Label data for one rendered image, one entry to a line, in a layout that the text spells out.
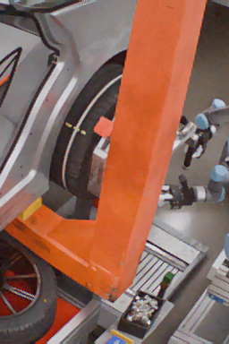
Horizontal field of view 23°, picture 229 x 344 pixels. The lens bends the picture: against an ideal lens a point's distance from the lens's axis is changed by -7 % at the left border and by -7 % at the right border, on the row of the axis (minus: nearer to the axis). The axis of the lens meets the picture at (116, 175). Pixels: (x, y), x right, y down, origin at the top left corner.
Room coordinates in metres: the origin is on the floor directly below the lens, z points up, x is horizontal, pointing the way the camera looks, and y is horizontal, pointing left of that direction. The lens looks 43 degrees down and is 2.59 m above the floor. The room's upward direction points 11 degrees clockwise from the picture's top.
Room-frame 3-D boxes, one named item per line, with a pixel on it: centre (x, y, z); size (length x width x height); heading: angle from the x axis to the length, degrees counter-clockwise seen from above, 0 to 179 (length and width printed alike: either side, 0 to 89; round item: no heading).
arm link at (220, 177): (1.91, -0.47, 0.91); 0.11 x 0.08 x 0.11; 103
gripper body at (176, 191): (1.86, -0.30, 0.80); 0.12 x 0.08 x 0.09; 108
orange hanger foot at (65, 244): (1.64, 0.24, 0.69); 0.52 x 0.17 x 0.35; 63
